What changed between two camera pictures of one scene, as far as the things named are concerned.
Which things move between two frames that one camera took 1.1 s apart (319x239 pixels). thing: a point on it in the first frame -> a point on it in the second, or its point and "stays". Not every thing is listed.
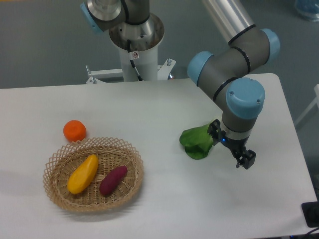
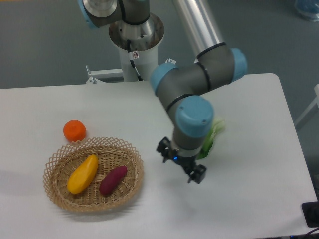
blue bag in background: (308, 8) stays
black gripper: (237, 146) -> (199, 171)
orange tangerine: (74, 130) stays
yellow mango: (82, 176) stays
